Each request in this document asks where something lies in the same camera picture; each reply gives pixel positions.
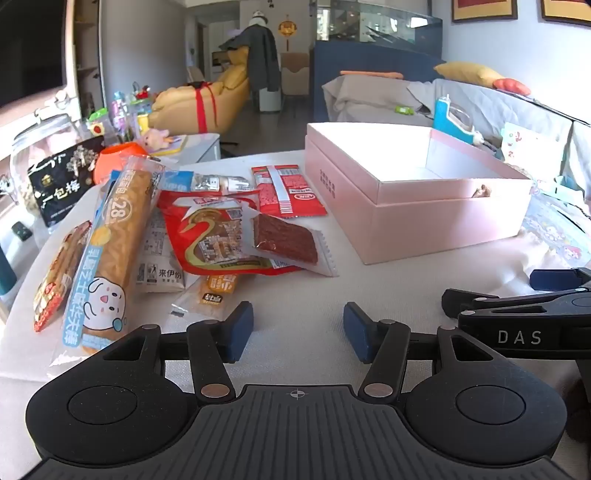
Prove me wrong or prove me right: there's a black television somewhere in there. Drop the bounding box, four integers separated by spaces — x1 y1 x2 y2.
0 0 77 109

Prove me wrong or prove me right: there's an orange pillow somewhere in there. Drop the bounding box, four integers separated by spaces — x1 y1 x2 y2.
492 78 532 97

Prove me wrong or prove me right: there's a red packet with white stripe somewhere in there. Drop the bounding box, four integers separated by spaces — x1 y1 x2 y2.
252 165 328 219

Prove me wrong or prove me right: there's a white printed snack packet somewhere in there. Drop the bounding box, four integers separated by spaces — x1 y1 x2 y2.
134 210 185 294

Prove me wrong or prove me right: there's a grey covered sofa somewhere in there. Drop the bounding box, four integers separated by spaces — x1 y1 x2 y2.
321 74 591 197

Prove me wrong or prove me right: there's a glass aquarium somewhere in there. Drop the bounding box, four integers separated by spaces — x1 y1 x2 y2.
315 0 444 58

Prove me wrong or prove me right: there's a framed red wall picture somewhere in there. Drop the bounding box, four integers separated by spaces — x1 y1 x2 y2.
451 0 517 24
540 0 591 24

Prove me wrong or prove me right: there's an orange red snack packet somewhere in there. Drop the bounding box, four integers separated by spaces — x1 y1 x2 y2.
33 220 93 334

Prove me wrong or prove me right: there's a large glass jar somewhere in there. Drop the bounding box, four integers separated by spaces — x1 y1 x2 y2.
9 113 86 217

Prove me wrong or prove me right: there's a teal bottle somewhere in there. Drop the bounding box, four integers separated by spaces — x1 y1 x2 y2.
0 244 18 296

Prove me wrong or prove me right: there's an orange pumpkin bucket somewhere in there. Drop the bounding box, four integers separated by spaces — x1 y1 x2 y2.
93 142 149 185

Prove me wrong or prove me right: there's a yellow sofa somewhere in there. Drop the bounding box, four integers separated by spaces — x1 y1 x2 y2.
148 47 252 134

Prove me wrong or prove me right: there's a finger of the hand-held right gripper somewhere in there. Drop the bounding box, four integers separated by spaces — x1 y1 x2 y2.
442 284 591 319
530 267 591 291

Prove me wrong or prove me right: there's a white bin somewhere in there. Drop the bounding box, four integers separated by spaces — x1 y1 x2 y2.
257 88 281 114

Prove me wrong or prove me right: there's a long bread packet with bunny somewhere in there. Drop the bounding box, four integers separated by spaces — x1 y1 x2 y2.
50 156 166 367

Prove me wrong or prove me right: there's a yellow pillow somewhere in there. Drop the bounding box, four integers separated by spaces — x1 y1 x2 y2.
434 61 506 88

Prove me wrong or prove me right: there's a clear packet of dark jerky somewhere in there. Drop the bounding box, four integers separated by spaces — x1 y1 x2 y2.
240 205 340 278

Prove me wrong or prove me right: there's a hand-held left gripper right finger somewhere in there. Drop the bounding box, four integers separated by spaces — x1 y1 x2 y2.
342 302 502 400

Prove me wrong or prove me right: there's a white printed card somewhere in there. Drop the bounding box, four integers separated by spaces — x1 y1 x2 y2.
501 122 567 181

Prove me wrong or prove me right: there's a pink cardboard box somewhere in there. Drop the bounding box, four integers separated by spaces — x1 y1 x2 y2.
305 122 533 265

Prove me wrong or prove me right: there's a red ribbon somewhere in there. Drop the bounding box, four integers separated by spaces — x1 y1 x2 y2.
191 80 221 134

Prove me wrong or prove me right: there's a silver and blue snack packet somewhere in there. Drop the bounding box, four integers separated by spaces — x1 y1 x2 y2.
161 171 254 195

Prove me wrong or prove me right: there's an orange hanging ornament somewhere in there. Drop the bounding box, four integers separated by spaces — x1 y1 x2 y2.
277 14 297 52

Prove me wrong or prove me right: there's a dark coat on stand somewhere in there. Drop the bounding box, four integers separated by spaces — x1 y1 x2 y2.
219 25 280 93

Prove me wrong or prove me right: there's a printed cartoon cloth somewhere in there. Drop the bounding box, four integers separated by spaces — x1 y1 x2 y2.
522 191 591 269

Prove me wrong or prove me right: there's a small orange snack packet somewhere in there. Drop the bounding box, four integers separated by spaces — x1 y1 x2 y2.
171 272 238 319

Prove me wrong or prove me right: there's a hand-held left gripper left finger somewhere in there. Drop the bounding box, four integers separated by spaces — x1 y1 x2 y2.
99 301 254 400

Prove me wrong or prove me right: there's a beige chair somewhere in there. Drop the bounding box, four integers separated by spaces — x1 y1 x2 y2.
281 52 310 97

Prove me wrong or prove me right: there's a large red snack packet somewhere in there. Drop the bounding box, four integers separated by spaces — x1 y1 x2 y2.
157 191 289 277

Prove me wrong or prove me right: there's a black snack bag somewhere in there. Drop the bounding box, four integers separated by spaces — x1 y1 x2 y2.
28 135 106 228

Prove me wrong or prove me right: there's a pink plush toy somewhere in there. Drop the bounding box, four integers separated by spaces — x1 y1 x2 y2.
141 128 171 151

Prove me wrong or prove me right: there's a blue cabinet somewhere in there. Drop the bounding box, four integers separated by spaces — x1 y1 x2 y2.
310 41 446 123

